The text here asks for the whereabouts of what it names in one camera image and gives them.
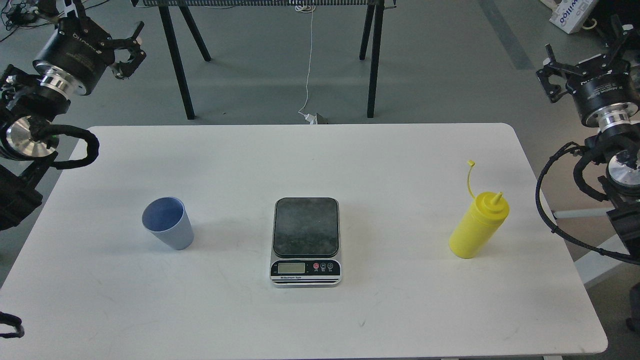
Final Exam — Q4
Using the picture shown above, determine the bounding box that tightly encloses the white cardboard box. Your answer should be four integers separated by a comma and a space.
549, 0, 599, 35

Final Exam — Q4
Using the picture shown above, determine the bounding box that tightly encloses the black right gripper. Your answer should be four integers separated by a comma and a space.
535, 14, 640, 128

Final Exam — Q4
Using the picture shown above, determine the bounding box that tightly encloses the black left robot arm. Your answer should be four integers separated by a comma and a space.
0, 15, 147, 231

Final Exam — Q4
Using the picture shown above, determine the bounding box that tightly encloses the white power cable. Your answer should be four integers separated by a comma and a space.
295, 0, 318, 125

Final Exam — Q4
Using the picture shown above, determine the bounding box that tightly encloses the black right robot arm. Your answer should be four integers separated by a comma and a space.
535, 14, 640, 265

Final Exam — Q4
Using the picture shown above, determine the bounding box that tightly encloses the black digital kitchen scale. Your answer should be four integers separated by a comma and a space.
268, 197, 343, 289

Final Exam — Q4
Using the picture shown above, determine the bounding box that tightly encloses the blue ribbed plastic cup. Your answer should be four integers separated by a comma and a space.
141, 196, 195, 251

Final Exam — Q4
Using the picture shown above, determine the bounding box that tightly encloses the yellow squeeze bottle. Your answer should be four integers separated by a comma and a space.
448, 160, 510, 259

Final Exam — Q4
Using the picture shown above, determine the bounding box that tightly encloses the black trestle table frame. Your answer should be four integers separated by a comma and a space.
131, 0, 398, 121

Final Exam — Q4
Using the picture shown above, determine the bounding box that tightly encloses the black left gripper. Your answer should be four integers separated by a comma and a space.
33, 17, 147, 96

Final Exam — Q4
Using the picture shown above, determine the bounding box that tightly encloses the black cable bundle on floor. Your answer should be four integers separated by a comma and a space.
0, 0, 108, 44

